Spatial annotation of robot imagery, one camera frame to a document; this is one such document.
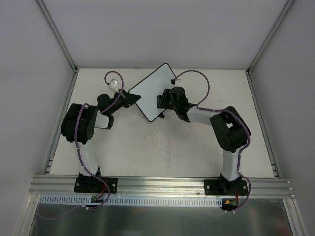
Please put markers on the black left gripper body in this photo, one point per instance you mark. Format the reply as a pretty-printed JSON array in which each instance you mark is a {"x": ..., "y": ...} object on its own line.
[{"x": 124, "y": 101}]

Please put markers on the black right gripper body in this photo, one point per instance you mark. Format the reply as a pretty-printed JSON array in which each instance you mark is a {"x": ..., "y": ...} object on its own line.
[{"x": 166, "y": 99}]

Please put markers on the small black-framed whiteboard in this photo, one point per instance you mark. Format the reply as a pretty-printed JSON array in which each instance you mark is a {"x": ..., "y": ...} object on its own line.
[{"x": 150, "y": 88}]

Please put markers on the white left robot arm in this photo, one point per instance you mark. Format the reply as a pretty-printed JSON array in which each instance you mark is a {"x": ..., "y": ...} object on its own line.
[{"x": 80, "y": 122}]

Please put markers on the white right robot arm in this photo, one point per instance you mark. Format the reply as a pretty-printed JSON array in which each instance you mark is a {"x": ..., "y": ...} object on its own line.
[{"x": 232, "y": 135}]

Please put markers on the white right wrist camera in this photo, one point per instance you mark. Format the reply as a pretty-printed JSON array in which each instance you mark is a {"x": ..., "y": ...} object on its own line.
[{"x": 178, "y": 83}]

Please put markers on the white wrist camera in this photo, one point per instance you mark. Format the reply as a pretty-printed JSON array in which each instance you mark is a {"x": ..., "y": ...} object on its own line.
[
  {"x": 178, "y": 83},
  {"x": 113, "y": 86}
]

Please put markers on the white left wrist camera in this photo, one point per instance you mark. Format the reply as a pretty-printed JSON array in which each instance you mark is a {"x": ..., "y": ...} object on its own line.
[{"x": 113, "y": 86}]

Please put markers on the right aluminium table edge rail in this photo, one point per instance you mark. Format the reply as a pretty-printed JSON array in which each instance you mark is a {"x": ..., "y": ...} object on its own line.
[{"x": 268, "y": 144}]

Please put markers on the aluminium table edge rail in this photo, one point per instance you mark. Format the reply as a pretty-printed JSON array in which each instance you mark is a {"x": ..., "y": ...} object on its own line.
[
  {"x": 268, "y": 144},
  {"x": 57, "y": 132}
]

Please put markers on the aluminium mounting rail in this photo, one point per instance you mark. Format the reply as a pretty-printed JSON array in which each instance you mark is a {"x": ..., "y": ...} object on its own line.
[{"x": 272, "y": 188}]

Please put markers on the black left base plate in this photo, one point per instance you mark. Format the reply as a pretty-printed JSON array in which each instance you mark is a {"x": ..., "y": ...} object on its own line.
[{"x": 89, "y": 184}]

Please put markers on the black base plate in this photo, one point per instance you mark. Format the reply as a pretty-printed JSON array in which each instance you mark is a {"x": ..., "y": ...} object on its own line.
[
  {"x": 225, "y": 188},
  {"x": 89, "y": 184}
]

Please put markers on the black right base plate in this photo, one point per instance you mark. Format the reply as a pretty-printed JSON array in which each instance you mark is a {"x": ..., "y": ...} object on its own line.
[{"x": 225, "y": 188}]

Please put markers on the left aluminium frame post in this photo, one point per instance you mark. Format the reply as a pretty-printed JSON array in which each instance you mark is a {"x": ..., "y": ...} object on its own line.
[{"x": 53, "y": 28}]

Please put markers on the aluminium frame post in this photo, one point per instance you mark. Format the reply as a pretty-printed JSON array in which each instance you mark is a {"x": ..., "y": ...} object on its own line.
[
  {"x": 267, "y": 40},
  {"x": 53, "y": 28}
]

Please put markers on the left aluminium table edge rail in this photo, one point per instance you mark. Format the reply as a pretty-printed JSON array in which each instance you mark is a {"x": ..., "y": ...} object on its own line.
[{"x": 57, "y": 132}]

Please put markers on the white slotted cable duct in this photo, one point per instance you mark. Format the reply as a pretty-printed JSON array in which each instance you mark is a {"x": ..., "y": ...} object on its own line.
[{"x": 131, "y": 201}]

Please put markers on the right aluminium frame post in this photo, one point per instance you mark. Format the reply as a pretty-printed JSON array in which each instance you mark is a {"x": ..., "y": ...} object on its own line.
[{"x": 267, "y": 40}]

